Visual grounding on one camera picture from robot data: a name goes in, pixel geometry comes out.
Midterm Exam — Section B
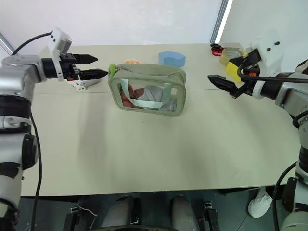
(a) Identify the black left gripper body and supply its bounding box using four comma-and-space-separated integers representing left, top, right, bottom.
59, 53, 81, 81

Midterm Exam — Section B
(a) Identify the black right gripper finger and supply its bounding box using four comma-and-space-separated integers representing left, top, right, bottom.
210, 80, 242, 99
207, 75, 242, 90

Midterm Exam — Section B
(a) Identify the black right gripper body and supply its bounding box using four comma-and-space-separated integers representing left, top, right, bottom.
237, 64, 260, 98

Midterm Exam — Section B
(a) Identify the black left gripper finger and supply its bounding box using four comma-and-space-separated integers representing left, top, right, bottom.
73, 53, 99, 64
79, 69, 109, 81

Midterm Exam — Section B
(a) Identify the dark red cloth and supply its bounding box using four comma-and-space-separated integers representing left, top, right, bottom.
119, 84, 145, 108

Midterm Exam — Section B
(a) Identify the clear green toiletry pouch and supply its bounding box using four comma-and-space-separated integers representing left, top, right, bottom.
107, 63, 187, 117

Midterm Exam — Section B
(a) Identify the grey cloth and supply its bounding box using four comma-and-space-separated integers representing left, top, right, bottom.
139, 85, 178, 111

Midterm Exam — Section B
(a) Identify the yellow block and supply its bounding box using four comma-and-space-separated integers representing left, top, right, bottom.
225, 57, 244, 83

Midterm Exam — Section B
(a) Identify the clear tape roll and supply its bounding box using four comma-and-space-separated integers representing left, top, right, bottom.
219, 47, 245, 66

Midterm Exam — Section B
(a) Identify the blue foam block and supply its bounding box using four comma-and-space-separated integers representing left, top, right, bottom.
158, 51, 186, 68

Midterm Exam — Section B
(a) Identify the thin metal bar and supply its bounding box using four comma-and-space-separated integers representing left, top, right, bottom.
0, 31, 15, 55

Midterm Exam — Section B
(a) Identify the white sack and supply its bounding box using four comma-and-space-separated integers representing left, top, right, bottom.
248, 187, 273, 219

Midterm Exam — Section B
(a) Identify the grey rounded robot leg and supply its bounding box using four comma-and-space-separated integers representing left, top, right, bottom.
101, 195, 136, 229
169, 195, 201, 231

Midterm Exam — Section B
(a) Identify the white plastic bracket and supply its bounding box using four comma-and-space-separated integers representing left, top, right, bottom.
69, 77, 102, 93

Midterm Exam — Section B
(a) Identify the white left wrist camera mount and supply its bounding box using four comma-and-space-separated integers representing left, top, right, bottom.
47, 26, 73, 81

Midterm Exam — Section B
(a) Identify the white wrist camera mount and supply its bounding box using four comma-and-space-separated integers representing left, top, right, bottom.
47, 26, 73, 81
245, 29, 286, 99

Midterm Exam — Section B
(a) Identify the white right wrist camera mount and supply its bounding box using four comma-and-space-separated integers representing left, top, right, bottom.
245, 29, 286, 99

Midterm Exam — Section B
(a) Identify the metal window frame post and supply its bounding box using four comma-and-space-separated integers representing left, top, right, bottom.
210, 0, 233, 44

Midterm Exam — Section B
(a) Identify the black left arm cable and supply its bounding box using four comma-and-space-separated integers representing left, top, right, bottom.
11, 32, 53, 231

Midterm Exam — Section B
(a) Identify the black frame part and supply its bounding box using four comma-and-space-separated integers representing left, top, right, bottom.
200, 201, 221, 231
63, 195, 98, 231

